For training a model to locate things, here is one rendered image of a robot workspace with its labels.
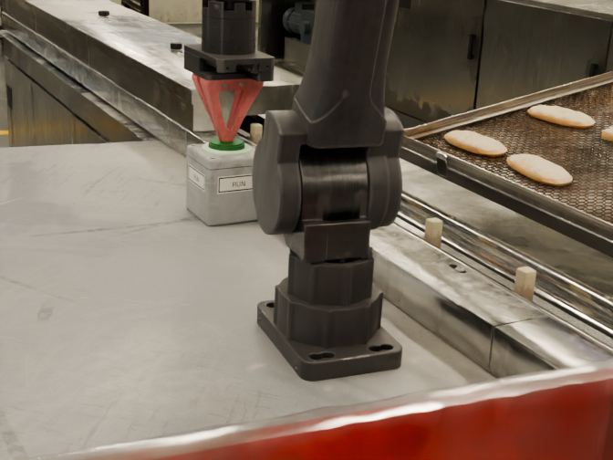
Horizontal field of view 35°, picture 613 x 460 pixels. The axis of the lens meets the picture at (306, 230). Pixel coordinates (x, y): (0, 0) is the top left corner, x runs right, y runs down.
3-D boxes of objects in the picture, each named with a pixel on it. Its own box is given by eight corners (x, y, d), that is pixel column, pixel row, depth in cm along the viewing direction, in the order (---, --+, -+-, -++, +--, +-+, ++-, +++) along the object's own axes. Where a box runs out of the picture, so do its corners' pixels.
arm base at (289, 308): (254, 318, 84) (304, 382, 73) (256, 230, 81) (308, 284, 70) (344, 308, 87) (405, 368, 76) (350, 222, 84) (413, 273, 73)
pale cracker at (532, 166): (497, 162, 107) (497, 152, 107) (526, 154, 109) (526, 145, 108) (551, 190, 99) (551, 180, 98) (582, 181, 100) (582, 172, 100)
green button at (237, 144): (202, 151, 108) (202, 138, 107) (235, 149, 110) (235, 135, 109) (216, 161, 105) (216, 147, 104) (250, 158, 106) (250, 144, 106)
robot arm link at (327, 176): (302, 282, 74) (367, 277, 76) (308, 154, 71) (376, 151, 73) (267, 242, 83) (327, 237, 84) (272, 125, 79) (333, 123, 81)
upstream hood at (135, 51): (1, 17, 231) (-1, -19, 229) (76, 16, 240) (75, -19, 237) (191, 144, 128) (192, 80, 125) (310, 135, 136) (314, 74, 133)
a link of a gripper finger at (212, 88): (205, 149, 103) (207, 61, 100) (181, 133, 109) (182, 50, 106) (264, 144, 106) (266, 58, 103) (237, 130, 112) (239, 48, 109)
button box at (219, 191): (181, 235, 112) (181, 142, 109) (243, 227, 116) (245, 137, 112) (208, 258, 106) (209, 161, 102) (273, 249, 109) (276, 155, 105)
